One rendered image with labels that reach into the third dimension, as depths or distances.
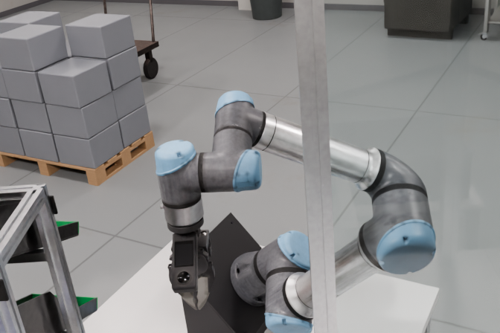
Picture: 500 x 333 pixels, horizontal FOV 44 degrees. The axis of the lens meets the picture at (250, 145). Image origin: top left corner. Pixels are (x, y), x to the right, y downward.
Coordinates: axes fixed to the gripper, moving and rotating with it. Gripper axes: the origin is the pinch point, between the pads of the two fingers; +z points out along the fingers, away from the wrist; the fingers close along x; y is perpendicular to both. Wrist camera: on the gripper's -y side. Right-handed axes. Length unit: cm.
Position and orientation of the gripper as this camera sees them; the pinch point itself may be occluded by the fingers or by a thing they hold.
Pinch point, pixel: (196, 306)
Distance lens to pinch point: 132.0
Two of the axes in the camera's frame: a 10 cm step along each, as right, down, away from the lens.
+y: 0.2, -4.3, 9.0
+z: 0.9, 9.0, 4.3
